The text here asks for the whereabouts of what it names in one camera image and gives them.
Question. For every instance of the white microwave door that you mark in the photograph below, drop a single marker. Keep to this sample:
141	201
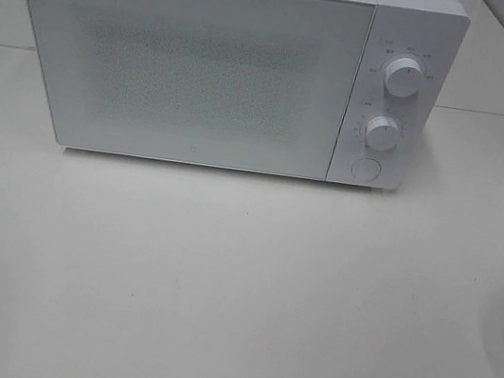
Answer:
257	85

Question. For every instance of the white microwave oven body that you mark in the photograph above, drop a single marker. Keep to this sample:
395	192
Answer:
432	32

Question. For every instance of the round white door button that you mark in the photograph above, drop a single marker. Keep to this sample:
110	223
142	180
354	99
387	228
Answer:
365	170

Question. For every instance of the lower white control knob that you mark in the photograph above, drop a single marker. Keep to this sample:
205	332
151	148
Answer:
382	133

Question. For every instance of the white control knob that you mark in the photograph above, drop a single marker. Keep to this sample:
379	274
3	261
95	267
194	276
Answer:
382	133
403	76

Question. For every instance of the upper white control knob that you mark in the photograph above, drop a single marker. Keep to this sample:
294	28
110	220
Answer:
403	76

